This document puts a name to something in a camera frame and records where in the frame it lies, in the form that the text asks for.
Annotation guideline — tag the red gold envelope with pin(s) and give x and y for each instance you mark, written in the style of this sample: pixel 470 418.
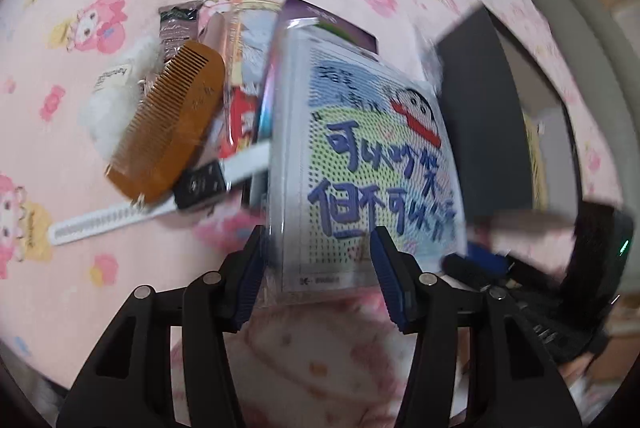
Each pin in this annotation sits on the red gold envelope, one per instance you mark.
pixel 242 123

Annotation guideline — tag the black cardboard box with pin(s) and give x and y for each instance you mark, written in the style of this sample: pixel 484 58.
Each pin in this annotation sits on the black cardboard box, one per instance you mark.
pixel 475 108

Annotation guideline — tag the glittery sticker sheet packet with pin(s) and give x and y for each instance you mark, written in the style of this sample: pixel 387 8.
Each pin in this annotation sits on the glittery sticker sheet packet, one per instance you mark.
pixel 250 38

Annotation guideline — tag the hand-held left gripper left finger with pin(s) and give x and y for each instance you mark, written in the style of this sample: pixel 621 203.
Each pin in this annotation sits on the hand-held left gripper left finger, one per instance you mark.
pixel 248 293

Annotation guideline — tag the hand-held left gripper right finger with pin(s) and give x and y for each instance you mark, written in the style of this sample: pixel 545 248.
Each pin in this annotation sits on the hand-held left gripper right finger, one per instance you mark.
pixel 397 293

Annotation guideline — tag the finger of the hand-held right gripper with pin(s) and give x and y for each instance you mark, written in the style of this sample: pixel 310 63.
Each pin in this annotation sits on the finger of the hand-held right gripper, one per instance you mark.
pixel 480 270

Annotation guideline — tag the white fluffy pompom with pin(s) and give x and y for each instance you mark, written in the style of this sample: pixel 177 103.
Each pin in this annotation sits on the white fluffy pompom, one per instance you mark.
pixel 112 108

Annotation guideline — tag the wooden comb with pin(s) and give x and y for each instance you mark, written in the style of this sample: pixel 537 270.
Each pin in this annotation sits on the wooden comb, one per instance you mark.
pixel 170 123

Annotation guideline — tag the brown sachet packet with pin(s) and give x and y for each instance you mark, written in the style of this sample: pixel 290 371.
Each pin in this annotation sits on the brown sachet packet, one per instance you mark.
pixel 175 33

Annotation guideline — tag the white pink printed quilt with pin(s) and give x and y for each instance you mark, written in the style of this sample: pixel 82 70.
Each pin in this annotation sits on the white pink printed quilt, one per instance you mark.
pixel 310 358

